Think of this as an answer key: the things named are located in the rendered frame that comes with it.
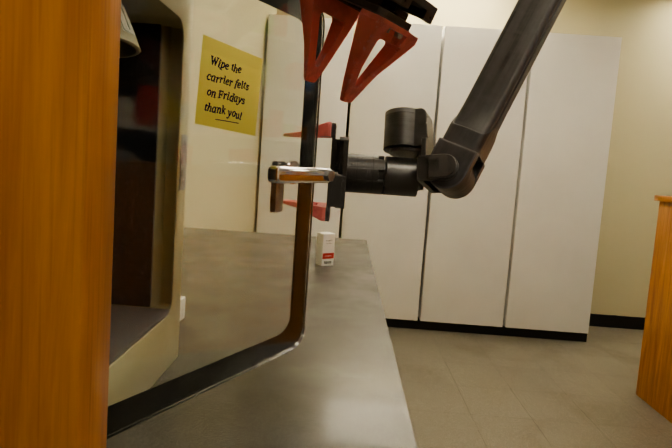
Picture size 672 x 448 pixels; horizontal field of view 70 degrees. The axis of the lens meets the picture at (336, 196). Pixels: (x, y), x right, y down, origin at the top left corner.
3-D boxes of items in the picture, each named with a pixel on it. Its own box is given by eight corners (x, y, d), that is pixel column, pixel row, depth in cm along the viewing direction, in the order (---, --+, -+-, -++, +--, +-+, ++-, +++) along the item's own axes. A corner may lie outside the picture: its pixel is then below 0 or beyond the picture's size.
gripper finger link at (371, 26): (341, 107, 37) (393, -12, 35) (281, 72, 41) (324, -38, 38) (383, 116, 43) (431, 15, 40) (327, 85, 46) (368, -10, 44)
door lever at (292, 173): (237, 184, 46) (238, 157, 46) (297, 183, 54) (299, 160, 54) (280, 189, 43) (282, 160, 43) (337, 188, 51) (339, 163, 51)
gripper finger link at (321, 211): (282, 166, 74) (342, 171, 74) (279, 212, 75) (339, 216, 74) (276, 167, 67) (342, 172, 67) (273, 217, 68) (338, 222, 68)
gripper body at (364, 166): (337, 138, 73) (385, 141, 73) (332, 203, 74) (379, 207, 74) (336, 136, 67) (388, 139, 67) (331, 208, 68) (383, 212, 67)
